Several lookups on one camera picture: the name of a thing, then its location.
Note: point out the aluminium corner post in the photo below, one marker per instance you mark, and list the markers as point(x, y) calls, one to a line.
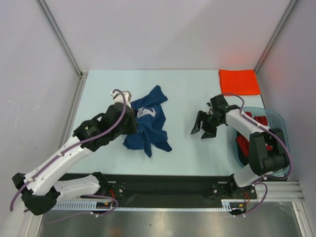
point(59, 35)
point(276, 33)

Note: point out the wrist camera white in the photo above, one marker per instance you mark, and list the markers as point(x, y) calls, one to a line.
point(209, 105)
point(119, 96)

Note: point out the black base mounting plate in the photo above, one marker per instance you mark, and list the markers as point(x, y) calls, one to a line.
point(156, 191)

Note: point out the red t shirt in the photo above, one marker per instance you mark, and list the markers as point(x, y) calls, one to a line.
point(242, 143)

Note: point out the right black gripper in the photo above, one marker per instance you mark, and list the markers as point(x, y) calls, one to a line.
point(209, 121)

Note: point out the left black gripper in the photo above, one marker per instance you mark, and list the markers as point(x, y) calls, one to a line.
point(133, 129)

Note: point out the blue t shirt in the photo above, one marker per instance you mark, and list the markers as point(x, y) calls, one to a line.
point(150, 119)

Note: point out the clear blue plastic bin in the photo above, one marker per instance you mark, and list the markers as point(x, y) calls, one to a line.
point(275, 120)

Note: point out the aluminium rail front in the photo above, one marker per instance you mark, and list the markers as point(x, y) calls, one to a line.
point(280, 191)

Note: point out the right aluminium corner post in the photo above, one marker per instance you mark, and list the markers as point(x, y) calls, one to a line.
point(276, 33)

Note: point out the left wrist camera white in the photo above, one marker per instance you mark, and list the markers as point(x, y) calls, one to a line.
point(119, 96)

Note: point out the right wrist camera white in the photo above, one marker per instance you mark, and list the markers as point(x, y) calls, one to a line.
point(209, 105)

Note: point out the white slotted cable duct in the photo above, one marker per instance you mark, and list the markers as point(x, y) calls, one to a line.
point(100, 205)

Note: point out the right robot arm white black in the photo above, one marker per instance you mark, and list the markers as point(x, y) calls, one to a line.
point(267, 151)

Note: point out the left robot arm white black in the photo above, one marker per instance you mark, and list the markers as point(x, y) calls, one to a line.
point(41, 189)

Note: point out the left aluminium corner post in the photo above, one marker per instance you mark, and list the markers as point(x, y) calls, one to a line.
point(59, 35)

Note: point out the folded orange t shirt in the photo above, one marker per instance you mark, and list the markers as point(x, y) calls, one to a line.
point(242, 82)

